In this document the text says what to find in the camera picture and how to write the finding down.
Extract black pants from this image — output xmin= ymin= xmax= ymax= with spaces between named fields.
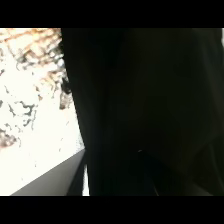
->
xmin=60 ymin=27 xmax=224 ymax=197

